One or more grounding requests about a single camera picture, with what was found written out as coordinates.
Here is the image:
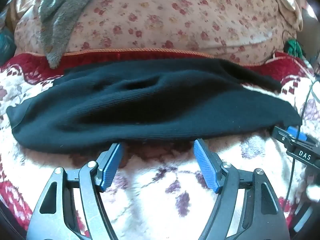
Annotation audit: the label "green yarn bundle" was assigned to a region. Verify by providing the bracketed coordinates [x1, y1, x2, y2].
[285, 39, 304, 58]

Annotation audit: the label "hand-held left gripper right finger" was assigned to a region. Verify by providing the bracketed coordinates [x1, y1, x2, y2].
[193, 139, 290, 240]

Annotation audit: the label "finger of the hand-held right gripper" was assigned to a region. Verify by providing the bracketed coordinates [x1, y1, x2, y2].
[272, 126, 320, 153]
[286, 144, 320, 168]

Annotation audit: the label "teal cloth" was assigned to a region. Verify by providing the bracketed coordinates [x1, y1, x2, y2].
[0, 27, 16, 63]

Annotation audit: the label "grey fuzzy blanket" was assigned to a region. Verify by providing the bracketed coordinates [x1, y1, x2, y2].
[37, 0, 100, 69]

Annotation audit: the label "pink floral quilt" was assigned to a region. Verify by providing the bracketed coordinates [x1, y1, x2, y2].
[14, 0, 300, 67]

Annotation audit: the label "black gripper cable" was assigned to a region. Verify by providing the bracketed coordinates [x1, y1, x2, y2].
[285, 76, 319, 203]

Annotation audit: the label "red white floral blanket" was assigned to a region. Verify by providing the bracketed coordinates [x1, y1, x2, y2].
[0, 49, 320, 240]

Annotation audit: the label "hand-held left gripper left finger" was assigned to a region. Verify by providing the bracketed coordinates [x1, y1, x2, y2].
[26, 142, 125, 240]

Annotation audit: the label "black pants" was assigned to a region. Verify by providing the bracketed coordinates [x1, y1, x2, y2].
[6, 59, 303, 155]

